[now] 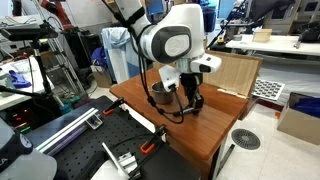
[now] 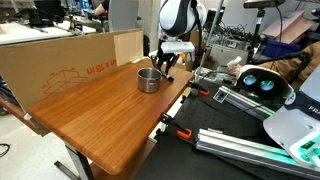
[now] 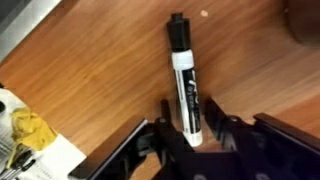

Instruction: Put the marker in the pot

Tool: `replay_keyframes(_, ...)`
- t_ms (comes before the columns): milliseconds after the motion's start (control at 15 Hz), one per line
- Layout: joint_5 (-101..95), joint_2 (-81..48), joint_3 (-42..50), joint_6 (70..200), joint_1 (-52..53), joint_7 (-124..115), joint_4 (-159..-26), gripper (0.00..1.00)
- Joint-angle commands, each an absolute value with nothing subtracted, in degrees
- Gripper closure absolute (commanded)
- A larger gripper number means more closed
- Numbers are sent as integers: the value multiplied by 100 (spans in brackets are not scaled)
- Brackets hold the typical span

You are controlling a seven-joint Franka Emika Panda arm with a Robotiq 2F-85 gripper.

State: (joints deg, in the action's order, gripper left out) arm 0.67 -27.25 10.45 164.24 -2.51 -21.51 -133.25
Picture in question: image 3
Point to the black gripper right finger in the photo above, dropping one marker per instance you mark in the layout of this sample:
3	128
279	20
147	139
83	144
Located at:
230	133

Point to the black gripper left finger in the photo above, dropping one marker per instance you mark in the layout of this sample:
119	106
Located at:
166	133

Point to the black white dry-erase marker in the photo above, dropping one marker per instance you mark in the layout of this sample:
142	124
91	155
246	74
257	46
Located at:
186	86

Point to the stainless steel pot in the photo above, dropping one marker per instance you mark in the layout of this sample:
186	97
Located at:
306	20

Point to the yellow and white cloth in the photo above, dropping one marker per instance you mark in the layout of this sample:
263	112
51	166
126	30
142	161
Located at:
56	160

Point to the yellow crumpled paper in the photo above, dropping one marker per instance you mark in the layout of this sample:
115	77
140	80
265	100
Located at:
31	128

